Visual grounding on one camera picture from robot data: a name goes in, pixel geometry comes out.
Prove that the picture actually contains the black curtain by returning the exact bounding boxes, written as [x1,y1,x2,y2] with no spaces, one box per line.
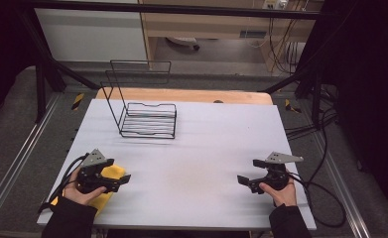
[300,0,388,216]

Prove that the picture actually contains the person's right hand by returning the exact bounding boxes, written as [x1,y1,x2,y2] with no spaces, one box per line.
[258,178,298,208]

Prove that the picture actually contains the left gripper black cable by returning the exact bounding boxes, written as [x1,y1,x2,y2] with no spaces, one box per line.
[37,153,90,214]

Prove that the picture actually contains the white power strip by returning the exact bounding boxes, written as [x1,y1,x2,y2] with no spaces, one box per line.
[262,0,289,10]

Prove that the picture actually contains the yellow cloth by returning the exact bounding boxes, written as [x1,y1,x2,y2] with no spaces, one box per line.
[50,164,127,218]

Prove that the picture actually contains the hanging desk cables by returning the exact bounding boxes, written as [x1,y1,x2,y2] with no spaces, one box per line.
[245,16,307,75]

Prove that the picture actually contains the aluminium floor rail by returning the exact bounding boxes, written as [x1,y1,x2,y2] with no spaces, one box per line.
[309,131,372,238]
[0,92,63,226]

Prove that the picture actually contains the black wire rack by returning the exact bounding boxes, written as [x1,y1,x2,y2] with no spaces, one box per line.
[99,59,178,140]

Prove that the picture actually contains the yellow black tape strip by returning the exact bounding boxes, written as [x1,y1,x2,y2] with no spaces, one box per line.
[284,98,303,114]
[70,92,85,111]

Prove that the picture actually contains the white cabinet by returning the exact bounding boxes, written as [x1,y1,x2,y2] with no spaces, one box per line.
[34,0,149,62]

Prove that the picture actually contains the bundle of black cables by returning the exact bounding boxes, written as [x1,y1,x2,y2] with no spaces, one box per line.
[284,82,340,141]

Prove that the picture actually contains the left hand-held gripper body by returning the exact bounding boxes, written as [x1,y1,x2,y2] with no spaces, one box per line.
[75,148,120,195]

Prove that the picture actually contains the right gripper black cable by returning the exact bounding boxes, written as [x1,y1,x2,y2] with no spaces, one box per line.
[286,171,347,229]

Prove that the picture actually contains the black metal frame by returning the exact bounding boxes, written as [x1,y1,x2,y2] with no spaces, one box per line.
[16,0,342,131]

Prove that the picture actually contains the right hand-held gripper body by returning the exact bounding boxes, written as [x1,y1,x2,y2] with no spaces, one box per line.
[256,151,305,193]

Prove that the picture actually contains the person's left hand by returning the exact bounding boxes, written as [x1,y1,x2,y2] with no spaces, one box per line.
[62,167,107,207]

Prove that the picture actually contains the white table board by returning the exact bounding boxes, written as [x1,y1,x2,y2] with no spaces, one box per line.
[36,98,318,231]

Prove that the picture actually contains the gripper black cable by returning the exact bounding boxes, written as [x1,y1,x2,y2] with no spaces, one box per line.
[37,153,90,214]
[286,171,347,229]

